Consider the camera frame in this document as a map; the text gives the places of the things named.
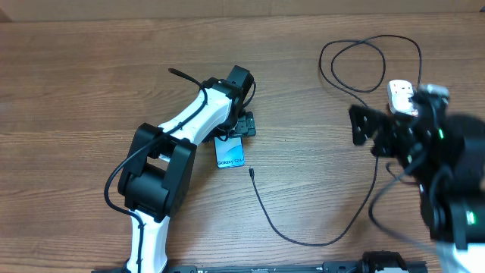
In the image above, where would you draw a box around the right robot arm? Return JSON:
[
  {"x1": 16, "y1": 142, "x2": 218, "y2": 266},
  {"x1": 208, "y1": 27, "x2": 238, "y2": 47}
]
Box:
[{"x1": 349, "y1": 84, "x2": 484, "y2": 272}]

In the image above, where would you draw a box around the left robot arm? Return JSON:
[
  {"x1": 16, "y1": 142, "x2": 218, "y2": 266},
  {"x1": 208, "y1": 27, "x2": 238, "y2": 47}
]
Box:
[{"x1": 114, "y1": 66, "x2": 256, "y2": 273}]

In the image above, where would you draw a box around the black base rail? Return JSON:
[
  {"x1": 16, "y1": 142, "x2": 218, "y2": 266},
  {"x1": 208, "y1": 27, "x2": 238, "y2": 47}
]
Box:
[{"x1": 90, "y1": 250, "x2": 429, "y2": 273}]

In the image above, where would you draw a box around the black USB charging cable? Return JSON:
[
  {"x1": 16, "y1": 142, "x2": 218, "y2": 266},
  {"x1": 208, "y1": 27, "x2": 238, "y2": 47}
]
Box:
[{"x1": 249, "y1": 34, "x2": 423, "y2": 248}]

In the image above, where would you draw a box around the white power strip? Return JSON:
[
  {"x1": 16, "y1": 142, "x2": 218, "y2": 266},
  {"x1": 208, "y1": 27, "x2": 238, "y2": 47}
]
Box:
[{"x1": 386, "y1": 80, "x2": 418, "y2": 116}]

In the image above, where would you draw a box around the Samsung Galaxy smartphone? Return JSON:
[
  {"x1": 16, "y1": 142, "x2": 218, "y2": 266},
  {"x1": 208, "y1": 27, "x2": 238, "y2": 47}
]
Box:
[{"x1": 214, "y1": 138, "x2": 246, "y2": 168}]

